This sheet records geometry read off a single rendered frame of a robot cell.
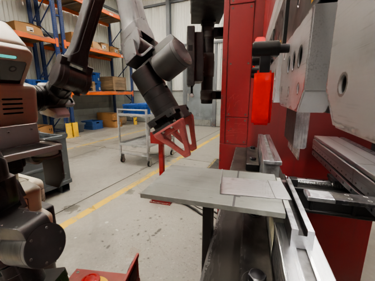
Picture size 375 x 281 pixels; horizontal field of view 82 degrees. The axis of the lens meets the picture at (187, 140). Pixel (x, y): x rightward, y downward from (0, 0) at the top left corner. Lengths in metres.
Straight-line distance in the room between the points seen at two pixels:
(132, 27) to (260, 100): 0.36
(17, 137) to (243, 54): 1.08
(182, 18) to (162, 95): 8.22
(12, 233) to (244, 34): 1.24
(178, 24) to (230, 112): 7.46
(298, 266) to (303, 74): 0.25
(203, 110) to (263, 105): 7.63
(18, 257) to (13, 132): 0.47
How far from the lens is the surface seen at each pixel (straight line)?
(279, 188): 0.48
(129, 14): 0.59
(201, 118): 7.96
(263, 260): 0.45
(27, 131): 0.80
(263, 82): 0.27
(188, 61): 0.44
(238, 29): 1.33
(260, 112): 0.27
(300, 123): 0.40
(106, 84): 8.38
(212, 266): 0.47
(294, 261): 0.36
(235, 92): 1.29
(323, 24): 0.20
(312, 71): 0.19
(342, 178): 0.91
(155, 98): 0.45
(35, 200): 0.89
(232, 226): 0.57
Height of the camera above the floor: 1.19
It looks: 12 degrees down
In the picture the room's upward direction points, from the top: straight up
